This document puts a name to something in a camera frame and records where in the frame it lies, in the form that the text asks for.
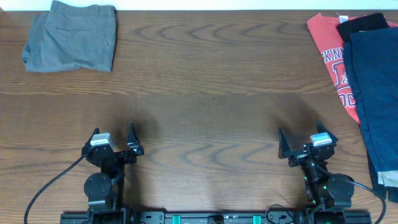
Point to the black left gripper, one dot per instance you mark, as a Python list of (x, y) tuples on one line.
[(134, 144)]

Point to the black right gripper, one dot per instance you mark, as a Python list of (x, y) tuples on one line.
[(285, 150)]

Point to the grey shorts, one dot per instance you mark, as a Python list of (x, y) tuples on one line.
[(70, 38)]

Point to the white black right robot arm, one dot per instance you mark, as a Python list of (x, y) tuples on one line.
[(329, 193)]

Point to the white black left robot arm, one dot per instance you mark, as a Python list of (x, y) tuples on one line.
[(104, 189)]

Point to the navy blue garment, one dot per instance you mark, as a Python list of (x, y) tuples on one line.
[(370, 60)]

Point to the red printed t-shirt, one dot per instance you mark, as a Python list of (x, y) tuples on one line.
[(330, 45)]

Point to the black garment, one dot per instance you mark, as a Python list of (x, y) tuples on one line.
[(365, 23)]

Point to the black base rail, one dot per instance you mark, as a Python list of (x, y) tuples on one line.
[(275, 216)]

